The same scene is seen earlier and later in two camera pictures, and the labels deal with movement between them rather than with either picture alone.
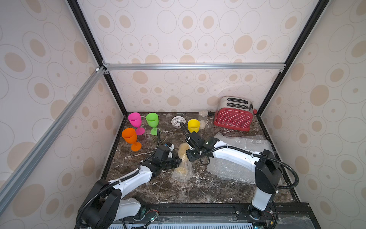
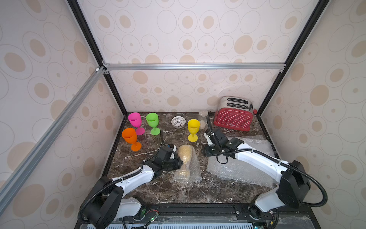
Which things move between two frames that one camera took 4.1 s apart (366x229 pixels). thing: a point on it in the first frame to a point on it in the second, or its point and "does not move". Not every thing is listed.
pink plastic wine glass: (135, 119) does not move
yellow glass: (193, 125) does not move
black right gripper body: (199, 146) to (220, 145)
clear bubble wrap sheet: (229, 171) does not move
